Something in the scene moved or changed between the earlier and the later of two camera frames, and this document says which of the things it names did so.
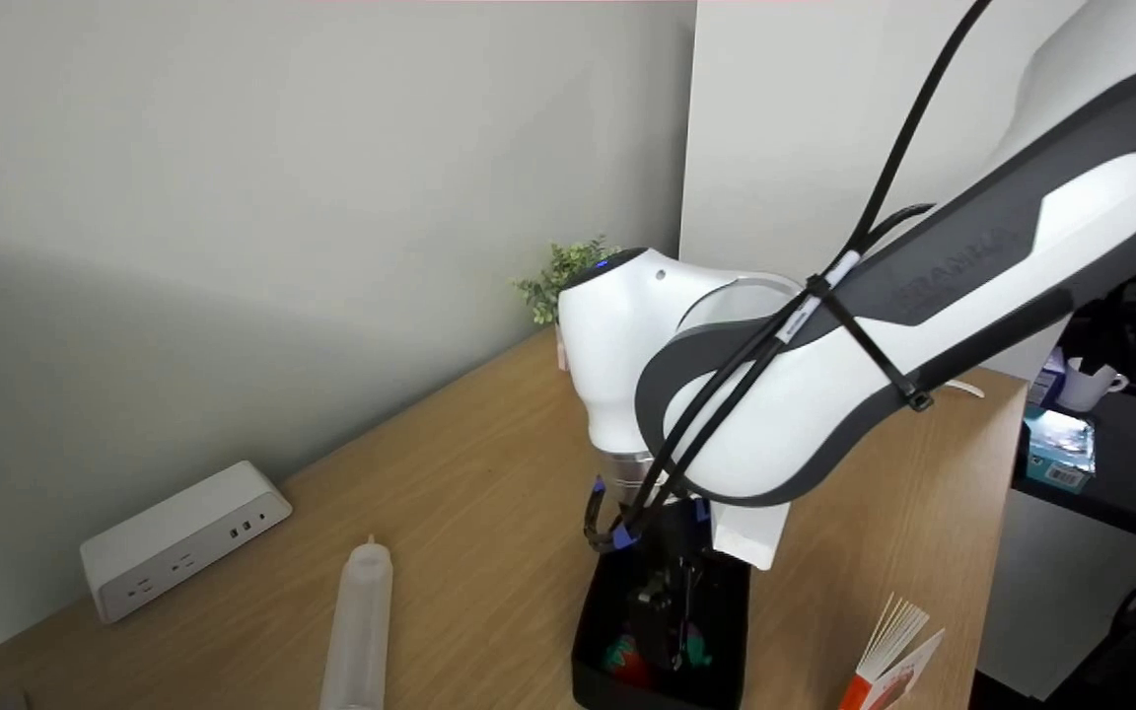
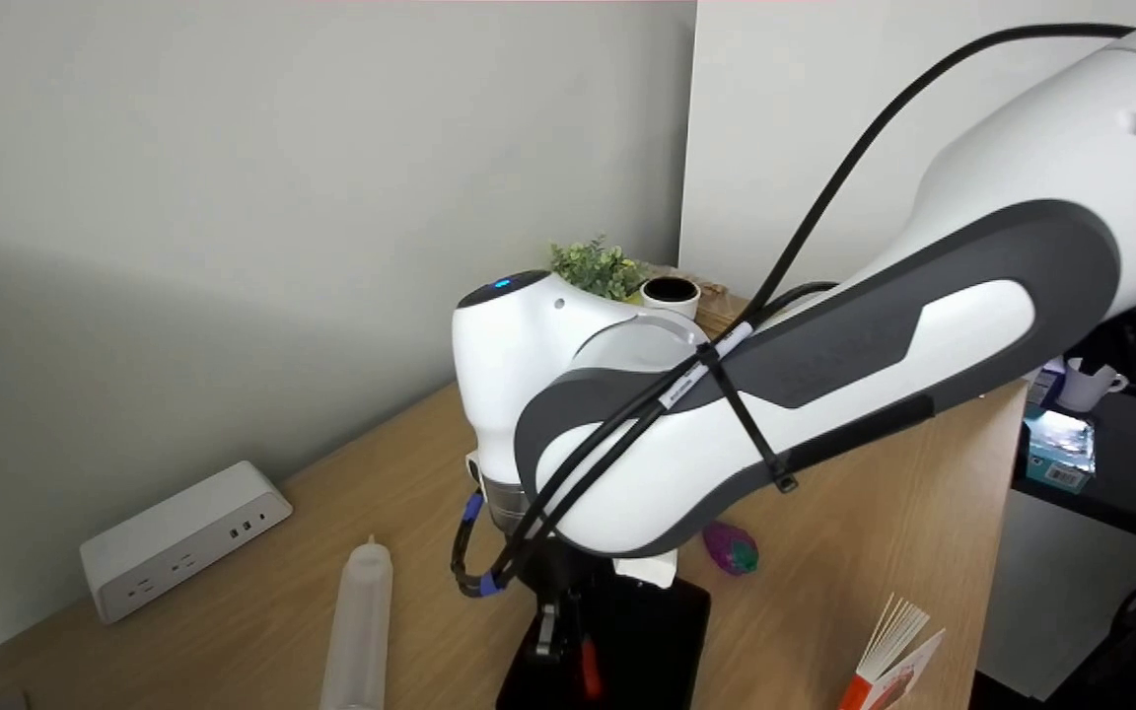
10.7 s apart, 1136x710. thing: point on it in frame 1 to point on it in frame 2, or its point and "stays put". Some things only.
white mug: (1087, 393) stays put
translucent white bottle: (357, 649) stays put
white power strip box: (154, 551) stays put
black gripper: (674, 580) to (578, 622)
